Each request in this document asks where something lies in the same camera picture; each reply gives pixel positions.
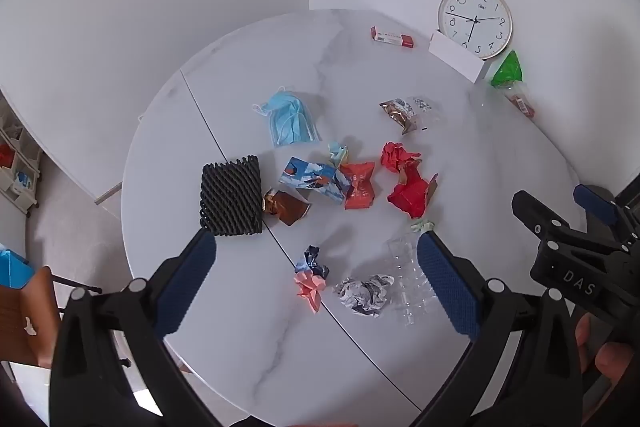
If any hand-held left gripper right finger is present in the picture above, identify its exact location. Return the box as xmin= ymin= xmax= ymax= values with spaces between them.
xmin=415 ymin=231 xmax=583 ymax=427

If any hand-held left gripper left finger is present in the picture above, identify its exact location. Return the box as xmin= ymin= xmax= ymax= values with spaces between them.
xmin=48 ymin=229 xmax=221 ymax=427

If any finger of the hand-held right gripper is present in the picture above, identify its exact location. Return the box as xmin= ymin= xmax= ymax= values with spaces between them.
xmin=511 ymin=190 xmax=571 ymax=248
xmin=573 ymin=184 xmax=640 ymax=252

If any clear plastic tray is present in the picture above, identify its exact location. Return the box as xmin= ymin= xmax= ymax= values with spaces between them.
xmin=384 ymin=234 xmax=443 ymax=328

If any black and white paper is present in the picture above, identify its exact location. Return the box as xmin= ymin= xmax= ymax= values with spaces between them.
xmin=334 ymin=274 xmax=397 ymax=319

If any crushed red carton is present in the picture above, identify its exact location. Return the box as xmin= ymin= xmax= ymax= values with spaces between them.
xmin=386 ymin=161 xmax=439 ymax=219

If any black foam net sleeve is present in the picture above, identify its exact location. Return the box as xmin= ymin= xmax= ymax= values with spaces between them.
xmin=199 ymin=155 xmax=264 ymax=238

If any pink paper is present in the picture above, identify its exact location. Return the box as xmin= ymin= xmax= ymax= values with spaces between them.
xmin=293 ymin=270 xmax=327 ymax=314

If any dark blue printed paper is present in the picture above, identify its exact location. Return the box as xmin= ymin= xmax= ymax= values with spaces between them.
xmin=295 ymin=245 xmax=331 ymax=280

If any brown shiny wrapper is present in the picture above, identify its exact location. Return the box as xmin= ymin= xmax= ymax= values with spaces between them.
xmin=263 ymin=188 xmax=313 ymax=227

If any red paper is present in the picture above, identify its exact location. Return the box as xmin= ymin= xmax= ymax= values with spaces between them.
xmin=380 ymin=142 xmax=422 ymax=174

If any blue printed carton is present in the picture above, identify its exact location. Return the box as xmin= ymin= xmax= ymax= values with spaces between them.
xmin=278 ymin=156 xmax=354 ymax=206

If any person's right hand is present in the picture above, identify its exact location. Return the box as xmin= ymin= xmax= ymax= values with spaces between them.
xmin=575 ymin=314 xmax=640 ymax=391

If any small red packet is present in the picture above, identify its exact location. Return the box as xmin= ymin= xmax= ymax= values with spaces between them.
xmin=507 ymin=89 xmax=536 ymax=118

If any clear plastic bag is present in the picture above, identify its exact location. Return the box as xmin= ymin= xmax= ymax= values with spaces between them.
xmin=470 ymin=81 xmax=521 ymax=118

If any red snack packet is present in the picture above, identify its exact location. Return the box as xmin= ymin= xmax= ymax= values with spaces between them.
xmin=338 ymin=161 xmax=376 ymax=210

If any green wrapper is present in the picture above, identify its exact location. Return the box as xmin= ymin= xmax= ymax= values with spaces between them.
xmin=490 ymin=50 xmax=526 ymax=88

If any wooden chair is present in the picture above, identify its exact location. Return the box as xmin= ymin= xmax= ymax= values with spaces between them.
xmin=0 ymin=264 xmax=103 ymax=370

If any brown and clear snack packet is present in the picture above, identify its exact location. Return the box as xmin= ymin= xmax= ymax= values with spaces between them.
xmin=378 ymin=97 xmax=441 ymax=136

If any yellow and blue crumpled paper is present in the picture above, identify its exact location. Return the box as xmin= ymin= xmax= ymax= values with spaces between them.
xmin=327 ymin=141 xmax=350 ymax=166

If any white card box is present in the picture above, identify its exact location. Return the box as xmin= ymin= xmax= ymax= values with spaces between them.
xmin=428 ymin=30 xmax=487 ymax=84

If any light blue box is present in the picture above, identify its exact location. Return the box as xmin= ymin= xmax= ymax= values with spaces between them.
xmin=0 ymin=248 xmax=34 ymax=291

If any blue face mask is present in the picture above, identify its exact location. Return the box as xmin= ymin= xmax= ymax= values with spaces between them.
xmin=252 ymin=86 xmax=322 ymax=148

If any white storage rack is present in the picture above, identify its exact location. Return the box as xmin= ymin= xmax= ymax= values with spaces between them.
xmin=0 ymin=107 xmax=43 ymax=216

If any red and white small box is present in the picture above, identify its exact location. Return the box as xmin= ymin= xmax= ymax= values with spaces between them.
xmin=370 ymin=26 xmax=417 ymax=50

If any round white wall clock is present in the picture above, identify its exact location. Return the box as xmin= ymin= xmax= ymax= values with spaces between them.
xmin=438 ymin=0 xmax=514 ymax=60

